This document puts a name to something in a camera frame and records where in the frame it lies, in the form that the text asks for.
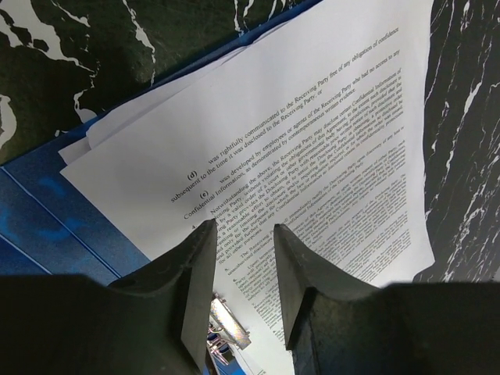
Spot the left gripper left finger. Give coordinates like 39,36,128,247
1,220,217,374

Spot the metal folder clip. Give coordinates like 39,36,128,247
207,293,252,365

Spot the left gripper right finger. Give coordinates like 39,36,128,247
273,224,499,374

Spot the white paper files stack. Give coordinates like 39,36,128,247
62,1,434,374

